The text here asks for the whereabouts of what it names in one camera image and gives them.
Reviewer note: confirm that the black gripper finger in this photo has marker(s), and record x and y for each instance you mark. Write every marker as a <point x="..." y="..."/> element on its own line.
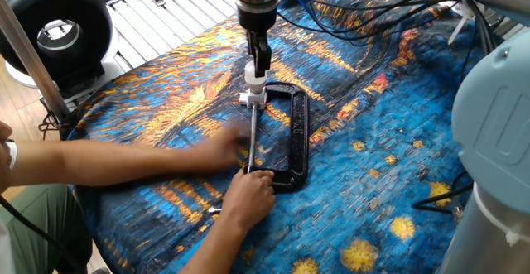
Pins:
<point x="263" y="59"/>
<point x="250" y="44"/>

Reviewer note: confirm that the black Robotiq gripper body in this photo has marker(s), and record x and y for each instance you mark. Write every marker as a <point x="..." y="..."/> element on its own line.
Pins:
<point x="256" y="19"/>

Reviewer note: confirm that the white light bulb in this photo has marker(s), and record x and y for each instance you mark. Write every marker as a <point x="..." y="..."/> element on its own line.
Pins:
<point x="253" y="81"/>

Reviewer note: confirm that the black C-clamp with silver screw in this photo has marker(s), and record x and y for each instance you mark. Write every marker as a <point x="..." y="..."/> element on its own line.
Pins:
<point x="299" y="141"/>

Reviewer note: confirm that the person's right forearm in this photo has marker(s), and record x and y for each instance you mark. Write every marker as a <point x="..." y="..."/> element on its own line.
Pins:
<point x="211" y="249"/>

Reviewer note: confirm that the person's left forearm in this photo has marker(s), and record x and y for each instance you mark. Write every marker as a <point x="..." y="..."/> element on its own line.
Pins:
<point x="103" y="162"/>

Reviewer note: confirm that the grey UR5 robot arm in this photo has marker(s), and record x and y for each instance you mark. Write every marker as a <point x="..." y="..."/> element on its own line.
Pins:
<point x="488" y="141"/>

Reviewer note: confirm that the person's left hand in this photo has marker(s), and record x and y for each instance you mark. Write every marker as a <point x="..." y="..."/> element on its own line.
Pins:
<point x="223" y="145"/>

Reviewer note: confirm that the person's right hand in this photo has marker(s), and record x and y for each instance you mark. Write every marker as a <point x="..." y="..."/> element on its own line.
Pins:
<point x="248" y="199"/>

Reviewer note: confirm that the white plug socket adapter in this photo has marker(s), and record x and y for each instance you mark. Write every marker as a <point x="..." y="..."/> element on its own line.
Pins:
<point x="252" y="99"/>

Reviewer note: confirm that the starry night print tablecloth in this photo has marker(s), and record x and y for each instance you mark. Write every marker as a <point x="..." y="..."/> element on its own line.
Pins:
<point x="352" y="162"/>

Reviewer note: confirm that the green trousers leg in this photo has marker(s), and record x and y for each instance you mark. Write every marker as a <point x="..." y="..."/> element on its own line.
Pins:
<point x="37" y="224"/>

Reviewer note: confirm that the white shirt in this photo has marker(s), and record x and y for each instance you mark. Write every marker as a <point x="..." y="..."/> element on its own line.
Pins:
<point x="5" y="249"/>

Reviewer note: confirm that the grey metal post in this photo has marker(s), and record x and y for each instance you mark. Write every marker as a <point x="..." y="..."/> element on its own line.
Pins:
<point x="33" y="63"/>

